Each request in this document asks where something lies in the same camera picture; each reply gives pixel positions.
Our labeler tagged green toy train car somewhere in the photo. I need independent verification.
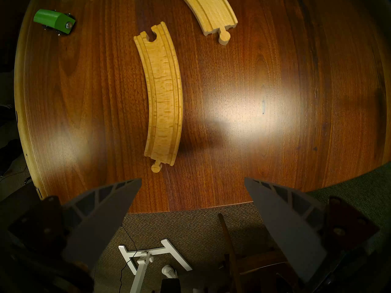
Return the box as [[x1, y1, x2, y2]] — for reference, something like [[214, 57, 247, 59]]
[[33, 9, 76, 36]]

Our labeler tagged curved wooden track piece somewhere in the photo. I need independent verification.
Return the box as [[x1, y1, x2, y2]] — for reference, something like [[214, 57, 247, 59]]
[[133, 21, 184, 173], [174, 0, 238, 46]]

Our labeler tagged thin black floor cable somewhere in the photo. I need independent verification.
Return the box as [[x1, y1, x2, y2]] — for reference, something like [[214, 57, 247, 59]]
[[120, 225, 138, 285]]

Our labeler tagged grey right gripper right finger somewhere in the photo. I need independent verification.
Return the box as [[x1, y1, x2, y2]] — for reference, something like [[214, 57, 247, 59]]
[[244, 177, 328, 283]]

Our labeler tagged dark wooden chair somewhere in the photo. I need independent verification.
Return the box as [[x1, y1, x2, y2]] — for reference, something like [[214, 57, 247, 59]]
[[217, 213, 297, 293]]

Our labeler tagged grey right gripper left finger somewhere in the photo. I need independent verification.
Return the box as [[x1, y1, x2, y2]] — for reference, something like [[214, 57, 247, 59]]
[[61, 179, 143, 271]]

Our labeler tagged white metal floor stand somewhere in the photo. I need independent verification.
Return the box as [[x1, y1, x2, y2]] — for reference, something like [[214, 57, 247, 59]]
[[119, 239, 193, 293]]

